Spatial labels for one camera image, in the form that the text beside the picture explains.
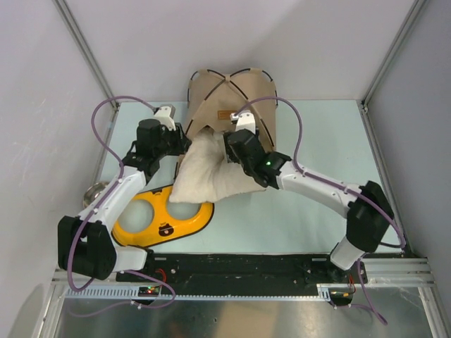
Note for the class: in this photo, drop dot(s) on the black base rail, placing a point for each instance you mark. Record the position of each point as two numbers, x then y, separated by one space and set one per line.
244 274

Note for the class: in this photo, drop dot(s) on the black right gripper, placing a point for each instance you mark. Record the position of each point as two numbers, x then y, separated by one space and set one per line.
231 156

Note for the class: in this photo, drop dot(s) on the steel pet bowl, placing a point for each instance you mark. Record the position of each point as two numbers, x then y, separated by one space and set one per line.
93 192

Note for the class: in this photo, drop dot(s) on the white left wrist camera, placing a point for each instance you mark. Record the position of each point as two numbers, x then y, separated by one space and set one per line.
165 114

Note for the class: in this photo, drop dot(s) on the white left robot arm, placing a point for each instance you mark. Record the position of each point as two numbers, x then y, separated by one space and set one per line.
85 242

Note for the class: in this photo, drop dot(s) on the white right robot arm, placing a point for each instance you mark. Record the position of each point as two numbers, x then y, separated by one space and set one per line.
365 207

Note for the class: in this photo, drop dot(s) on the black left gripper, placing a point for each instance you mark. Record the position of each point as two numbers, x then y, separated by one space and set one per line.
182 142

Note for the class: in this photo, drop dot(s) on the right aluminium frame post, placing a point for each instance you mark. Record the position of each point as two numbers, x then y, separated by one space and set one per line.
394 49

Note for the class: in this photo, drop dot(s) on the left aluminium frame post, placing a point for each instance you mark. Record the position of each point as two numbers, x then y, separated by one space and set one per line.
83 46

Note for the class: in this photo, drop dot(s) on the black tent pole front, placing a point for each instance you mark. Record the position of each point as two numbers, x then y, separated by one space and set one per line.
246 91

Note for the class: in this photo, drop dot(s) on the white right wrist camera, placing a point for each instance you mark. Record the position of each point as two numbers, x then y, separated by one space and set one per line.
244 120

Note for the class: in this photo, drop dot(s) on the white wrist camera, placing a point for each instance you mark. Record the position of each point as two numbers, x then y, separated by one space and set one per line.
244 120
165 114

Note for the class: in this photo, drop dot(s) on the cream fluffy cushion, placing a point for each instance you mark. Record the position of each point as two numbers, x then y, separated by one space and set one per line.
206 176

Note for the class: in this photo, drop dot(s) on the aluminium frame post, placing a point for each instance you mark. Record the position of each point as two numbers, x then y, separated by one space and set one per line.
83 46
394 49

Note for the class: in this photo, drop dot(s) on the beige fabric pet tent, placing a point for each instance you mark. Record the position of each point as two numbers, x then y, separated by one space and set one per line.
212 96

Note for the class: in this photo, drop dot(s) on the small circuit board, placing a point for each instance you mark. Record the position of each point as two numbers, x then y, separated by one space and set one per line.
149 291

